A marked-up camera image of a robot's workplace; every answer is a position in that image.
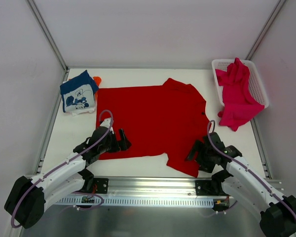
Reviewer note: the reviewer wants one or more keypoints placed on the aluminium mounting rail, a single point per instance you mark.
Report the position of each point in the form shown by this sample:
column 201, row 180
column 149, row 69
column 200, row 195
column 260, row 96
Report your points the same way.
column 118, row 186

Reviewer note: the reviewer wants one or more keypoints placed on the white plastic basket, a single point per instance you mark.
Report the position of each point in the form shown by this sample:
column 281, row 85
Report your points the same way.
column 256, row 87

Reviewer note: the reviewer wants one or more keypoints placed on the white slotted cable duct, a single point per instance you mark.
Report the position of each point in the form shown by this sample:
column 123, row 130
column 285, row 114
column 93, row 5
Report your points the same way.
column 137, row 201

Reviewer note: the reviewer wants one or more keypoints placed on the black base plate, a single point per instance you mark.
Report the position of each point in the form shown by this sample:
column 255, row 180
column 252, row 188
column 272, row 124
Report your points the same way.
column 209, row 188
column 100, row 186

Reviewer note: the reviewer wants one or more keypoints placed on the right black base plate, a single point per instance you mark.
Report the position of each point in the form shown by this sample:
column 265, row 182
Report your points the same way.
column 209, row 188

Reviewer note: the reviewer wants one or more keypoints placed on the folded orange t shirt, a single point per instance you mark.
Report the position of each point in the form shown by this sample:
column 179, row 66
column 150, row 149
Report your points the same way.
column 97, row 80

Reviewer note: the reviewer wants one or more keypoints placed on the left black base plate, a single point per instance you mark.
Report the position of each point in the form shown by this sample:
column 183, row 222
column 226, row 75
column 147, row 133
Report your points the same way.
column 100, row 186

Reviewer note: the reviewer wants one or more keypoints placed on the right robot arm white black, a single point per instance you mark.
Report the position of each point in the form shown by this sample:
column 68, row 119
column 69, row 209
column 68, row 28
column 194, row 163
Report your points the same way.
column 275, row 212

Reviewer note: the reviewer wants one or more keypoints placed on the magenta pink t shirt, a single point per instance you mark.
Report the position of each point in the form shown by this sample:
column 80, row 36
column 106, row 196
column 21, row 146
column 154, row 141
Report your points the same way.
column 239, row 105

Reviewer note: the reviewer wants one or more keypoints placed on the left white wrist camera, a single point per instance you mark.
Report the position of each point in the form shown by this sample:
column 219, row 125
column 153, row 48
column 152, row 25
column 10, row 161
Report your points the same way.
column 106, row 123

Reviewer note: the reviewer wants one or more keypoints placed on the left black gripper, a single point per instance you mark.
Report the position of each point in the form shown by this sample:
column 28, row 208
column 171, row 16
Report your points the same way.
column 117, row 143

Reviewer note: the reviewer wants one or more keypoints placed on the red t shirt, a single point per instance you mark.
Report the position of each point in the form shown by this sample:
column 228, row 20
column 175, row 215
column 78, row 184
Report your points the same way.
column 158, row 119

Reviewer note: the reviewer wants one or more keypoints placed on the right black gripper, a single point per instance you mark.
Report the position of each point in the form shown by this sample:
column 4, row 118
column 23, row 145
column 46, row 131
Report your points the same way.
column 200, row 155

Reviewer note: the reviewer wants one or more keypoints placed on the folded blue printed t shirt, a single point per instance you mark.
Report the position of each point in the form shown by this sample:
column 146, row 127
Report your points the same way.
column 78, row 93

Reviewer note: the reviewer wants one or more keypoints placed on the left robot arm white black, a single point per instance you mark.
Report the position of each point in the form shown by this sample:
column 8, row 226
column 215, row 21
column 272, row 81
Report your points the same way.
column 29, row 198

